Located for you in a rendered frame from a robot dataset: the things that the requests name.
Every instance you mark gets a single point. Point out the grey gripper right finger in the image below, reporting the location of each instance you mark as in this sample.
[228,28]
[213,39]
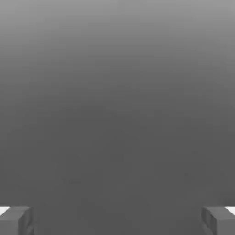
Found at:
[220,222]

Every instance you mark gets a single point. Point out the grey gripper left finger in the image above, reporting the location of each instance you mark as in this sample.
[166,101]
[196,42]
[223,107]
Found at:
[14,222]

